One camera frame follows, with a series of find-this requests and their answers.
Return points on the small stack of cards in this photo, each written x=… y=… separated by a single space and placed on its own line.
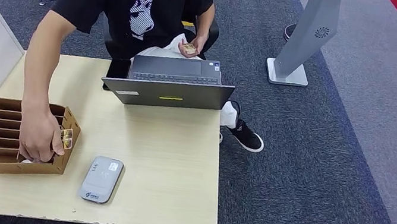
x=190 y=49

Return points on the person's right forearm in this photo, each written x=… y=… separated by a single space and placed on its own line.
x=41 y=62

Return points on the person's left forearm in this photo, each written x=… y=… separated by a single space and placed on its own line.
x=205 y=22

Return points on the grey laptop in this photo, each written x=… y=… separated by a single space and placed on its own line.
x=168 y=97

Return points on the black phone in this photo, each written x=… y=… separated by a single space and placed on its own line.
x=118 y=68

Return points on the white card sleeve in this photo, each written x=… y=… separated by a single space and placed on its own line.
x=26 y=161

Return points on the brown slotted card organizer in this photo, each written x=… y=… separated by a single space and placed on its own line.
x=6 y=167

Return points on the grey kiosk stand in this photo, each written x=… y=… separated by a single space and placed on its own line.
x=312 y=25

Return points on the dark round base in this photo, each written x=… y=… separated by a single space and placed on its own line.
x=288 y=32

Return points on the grey card reader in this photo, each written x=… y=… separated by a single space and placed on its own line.
x=101 y=180

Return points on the person's right hand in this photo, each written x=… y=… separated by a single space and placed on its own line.
x=37 y=133

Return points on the black shoe white sole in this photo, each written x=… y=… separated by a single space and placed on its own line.
x=247 y=138

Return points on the person's left hand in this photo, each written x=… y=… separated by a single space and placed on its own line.
x=198 y=43

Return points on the yellow printed room key card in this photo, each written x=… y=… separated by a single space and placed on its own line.
x=67 y=138

